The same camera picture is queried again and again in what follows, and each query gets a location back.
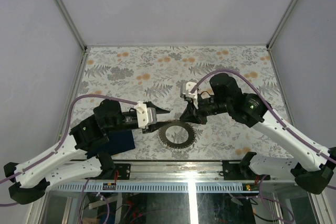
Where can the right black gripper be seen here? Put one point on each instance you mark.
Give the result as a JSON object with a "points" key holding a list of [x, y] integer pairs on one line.
{"points": [[196, 117]]}

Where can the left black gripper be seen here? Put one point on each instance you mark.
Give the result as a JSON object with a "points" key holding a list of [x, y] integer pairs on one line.
{"points": [[154, 127]]}

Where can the silver keyring holder with rings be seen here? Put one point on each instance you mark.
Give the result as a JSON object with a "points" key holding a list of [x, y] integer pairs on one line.
{"points": [[177, 135]]}

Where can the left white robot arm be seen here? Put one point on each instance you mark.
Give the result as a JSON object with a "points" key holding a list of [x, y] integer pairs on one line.
{"points": [[33, 178]]}

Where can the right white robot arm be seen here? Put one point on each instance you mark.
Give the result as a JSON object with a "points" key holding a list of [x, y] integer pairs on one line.
{"points": [[311, 166]]}

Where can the floral patterned table mat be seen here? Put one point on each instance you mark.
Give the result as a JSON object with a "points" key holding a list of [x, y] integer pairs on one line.
{"points": [[156, 74]]}

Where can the dark blue cloth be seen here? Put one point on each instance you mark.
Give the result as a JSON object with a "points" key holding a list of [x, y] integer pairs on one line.
{"points": [[119, 142]]}

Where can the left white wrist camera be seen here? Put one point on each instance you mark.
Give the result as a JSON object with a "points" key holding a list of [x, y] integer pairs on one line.
{"points": [[143, 117]]}

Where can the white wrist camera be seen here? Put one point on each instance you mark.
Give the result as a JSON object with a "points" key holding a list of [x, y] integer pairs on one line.
{"points": [[188, 92], [143, 117]]}

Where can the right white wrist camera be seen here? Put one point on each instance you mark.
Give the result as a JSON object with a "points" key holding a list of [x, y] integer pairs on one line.
{"points": [[188, 92]]}

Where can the aluminium front rail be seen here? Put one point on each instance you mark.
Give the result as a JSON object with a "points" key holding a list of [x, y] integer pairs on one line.
{"points": [[168, 169]]}

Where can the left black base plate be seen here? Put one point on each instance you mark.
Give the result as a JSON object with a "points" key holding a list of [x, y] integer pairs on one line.
{"points": [[122, 171]]}

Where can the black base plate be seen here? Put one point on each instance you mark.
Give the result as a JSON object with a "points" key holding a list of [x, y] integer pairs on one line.
{"points": [[238, 170], [122, 171]]}

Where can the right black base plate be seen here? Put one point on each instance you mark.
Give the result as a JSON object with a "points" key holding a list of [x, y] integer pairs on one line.
{"points": [[238, 170]]}

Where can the left aluminium frame post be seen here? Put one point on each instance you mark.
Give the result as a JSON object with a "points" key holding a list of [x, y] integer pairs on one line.
{"points": [[70, 24]]}

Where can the aluminium frame post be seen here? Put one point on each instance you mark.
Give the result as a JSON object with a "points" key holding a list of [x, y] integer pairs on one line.
{"points": [[281, 23], [70, 24]]}

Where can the slotted grey cable duct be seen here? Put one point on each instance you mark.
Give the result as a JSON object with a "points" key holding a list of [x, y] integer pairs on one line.
{"points": [[158, 187]]}

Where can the right aluminium frame post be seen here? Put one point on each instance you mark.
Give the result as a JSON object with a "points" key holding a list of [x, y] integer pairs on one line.
{"points": [[281, 23]]}

